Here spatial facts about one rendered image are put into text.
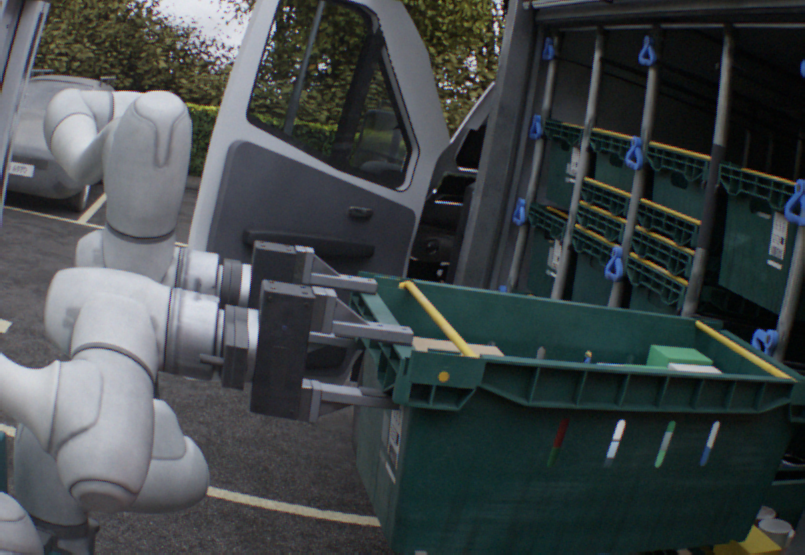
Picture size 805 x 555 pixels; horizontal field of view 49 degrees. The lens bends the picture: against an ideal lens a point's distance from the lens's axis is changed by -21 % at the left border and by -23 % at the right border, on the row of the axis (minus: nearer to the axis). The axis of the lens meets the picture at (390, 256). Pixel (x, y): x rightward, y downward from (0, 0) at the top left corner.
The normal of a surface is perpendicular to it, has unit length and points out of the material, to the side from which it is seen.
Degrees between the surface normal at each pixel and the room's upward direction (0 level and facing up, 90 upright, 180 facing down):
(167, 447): 60
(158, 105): 25
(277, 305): 90
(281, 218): 94
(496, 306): 87
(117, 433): 45
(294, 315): 90
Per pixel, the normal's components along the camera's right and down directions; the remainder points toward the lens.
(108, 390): 0.37, -0.68
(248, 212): 0.59, 0.29
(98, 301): 0.14, -0.57
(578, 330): 0.16, 0.11
